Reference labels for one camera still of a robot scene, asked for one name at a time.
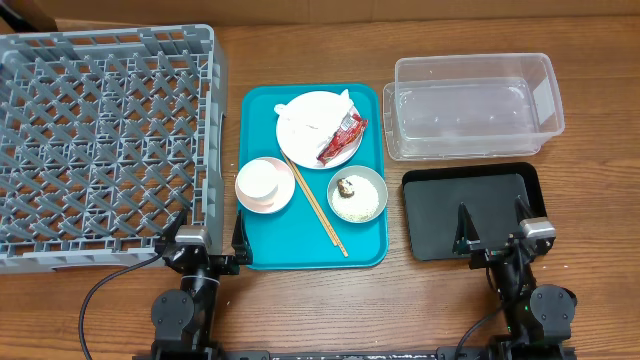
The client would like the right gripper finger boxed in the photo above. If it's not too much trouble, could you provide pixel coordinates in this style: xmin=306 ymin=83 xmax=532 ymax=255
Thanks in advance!
xmin=514 ymin=195 xmax=534 ymax=230
xmin=452 ymin=202 xmax=481 ymax=254

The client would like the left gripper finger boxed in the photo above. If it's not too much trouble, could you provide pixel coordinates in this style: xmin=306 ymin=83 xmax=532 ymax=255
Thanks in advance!
xmin=231 ymin=210 xmax=253 ymax=265
xmin=155 ymin=208 xmax=188 ymax=246

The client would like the pink shallow bowl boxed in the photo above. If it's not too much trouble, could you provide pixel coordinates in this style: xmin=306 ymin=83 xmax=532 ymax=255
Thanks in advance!
xmin=235 ymin=157 xmax=296 ymax=214

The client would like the white paper cup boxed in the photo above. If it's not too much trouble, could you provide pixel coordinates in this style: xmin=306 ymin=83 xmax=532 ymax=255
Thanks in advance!
xmin=236 ymin=158 xmax=279 ymax=202

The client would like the wooden chopstick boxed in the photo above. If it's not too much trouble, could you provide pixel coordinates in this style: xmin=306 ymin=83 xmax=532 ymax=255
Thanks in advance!
xmin=282 ymin=151 xmax=350 ymax=258
xmin=279 ymin=151 xmax=346 ymax=258

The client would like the brown food scrap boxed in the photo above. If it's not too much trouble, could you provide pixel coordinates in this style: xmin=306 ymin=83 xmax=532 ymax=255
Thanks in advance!
xmin=336 ymin=178 xmax=355 ymax=198

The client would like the grey green bowl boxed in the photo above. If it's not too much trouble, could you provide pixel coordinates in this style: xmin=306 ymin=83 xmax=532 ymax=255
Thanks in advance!
xmin=327 ymin=165 xmax=388 ymax=224

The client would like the white napkin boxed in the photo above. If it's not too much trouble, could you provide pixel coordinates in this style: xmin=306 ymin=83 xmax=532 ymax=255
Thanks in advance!
xmin=274 ymin=90 xmax=354 ymax=155

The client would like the red snack wrapper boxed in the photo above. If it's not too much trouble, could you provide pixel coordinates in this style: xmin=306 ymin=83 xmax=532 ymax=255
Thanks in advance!
xmin=316 ymin=114 xmax=368 ymax=165

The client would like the pile of white rice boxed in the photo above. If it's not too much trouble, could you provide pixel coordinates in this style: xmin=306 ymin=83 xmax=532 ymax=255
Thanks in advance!
xmin=331 ymin=175 xmax=379 ymax=222

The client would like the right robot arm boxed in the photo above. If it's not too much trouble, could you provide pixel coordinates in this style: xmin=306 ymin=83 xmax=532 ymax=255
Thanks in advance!
xmin=452 ymin=197 xmax=577 ymax=360

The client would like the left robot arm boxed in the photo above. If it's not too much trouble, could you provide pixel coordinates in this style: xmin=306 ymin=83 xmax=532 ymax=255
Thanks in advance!
xmin=150 ymin=209 xmax=253 ymax=360

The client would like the clear plastic waste bin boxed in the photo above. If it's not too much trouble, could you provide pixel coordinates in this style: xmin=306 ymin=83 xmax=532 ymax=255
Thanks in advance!
xmin=382 ymin=53 xmax=565 ymax=161

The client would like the grey plastic dishwasher rack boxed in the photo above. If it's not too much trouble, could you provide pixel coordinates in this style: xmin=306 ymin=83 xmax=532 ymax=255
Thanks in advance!
xmin=1 ymin=24 xmax=228 ymax=274

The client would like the black plastic tray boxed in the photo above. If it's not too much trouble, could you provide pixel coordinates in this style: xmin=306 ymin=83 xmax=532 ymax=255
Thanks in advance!
xmin=402 ymin=162 xmax=546 ymax=261

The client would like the teal plastic serving tray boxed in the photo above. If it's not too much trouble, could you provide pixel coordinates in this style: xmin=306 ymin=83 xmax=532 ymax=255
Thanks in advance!
xmin=238 ymin=83 xmax=389 ymax=270

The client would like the white round plate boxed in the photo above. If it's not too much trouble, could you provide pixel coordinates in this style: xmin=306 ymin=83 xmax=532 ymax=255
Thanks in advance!
xmin=274 ymin=89 xmax=363 ymax=170

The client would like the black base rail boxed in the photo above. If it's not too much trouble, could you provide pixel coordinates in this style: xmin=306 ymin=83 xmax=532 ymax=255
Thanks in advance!
xmin=132 ymin=348 xmax=494 ymax=360

